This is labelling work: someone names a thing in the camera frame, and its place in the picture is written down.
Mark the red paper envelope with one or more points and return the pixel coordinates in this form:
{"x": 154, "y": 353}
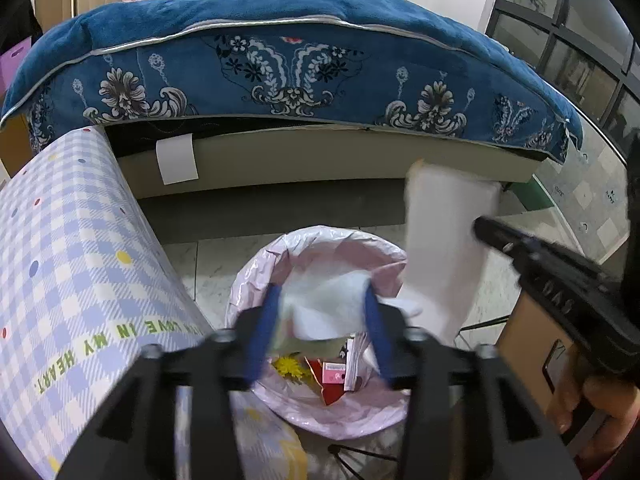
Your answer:
{"x": 329, "y": 394}

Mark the blue floral bed blanket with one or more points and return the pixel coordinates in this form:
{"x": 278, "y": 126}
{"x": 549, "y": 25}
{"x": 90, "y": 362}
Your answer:
{"x": 386, "y": 63}

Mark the pink lined trash bin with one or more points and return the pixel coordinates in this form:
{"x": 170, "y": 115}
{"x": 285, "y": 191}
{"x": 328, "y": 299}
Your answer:
{"x": 372, "y": 407}

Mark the white cardboard sheet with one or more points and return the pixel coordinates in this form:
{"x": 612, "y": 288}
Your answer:
{"x": 445, "y": 261}

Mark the purple plastic storage basket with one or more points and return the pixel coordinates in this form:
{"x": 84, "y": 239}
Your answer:
{"x": 11, "y": 61}

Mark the white plastic mailer bag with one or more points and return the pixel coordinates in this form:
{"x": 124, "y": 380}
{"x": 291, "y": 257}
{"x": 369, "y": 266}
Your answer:
{"x": 320, "y": 305}

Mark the checkered tablecloth table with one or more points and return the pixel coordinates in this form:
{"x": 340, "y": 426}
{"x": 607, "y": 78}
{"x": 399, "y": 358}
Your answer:
{"x": 85, "y": 285}

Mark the yellow foam fruit net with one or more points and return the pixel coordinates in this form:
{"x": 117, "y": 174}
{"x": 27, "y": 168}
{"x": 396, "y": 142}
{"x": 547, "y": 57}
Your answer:
{"x": 293, "y": 368}

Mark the white label on bed frame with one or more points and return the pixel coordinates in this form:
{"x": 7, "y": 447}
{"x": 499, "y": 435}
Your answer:
{"x": 176, "y": 160}

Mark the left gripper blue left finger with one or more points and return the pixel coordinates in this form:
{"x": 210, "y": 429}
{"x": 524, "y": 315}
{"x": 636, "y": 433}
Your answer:
{"x": 132, "y": 433}

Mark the pink product label card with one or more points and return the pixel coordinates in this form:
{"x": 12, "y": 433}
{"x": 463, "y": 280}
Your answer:
{"x": 333, "y": 373}

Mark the person right hand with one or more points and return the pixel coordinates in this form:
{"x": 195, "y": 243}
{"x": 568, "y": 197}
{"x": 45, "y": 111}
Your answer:
{"x": 617, "y": 399}

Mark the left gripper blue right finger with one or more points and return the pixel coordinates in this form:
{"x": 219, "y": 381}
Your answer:
{"x": 469, "y": 417}

